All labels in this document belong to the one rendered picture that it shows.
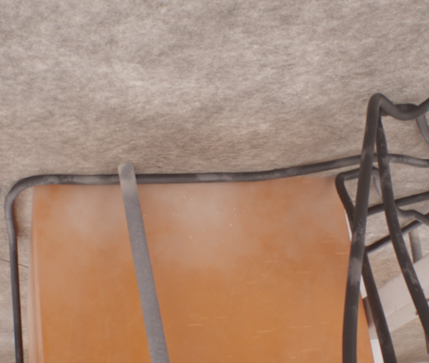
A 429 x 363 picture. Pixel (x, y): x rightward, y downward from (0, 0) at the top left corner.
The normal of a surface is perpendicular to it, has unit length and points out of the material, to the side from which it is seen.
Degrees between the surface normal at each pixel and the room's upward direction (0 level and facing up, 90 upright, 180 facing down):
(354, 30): 0
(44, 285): 90
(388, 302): 90
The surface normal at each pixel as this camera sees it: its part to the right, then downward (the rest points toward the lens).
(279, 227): 0.23, -0.43
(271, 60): 0.13, 0.91
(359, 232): 0.03, -0.69
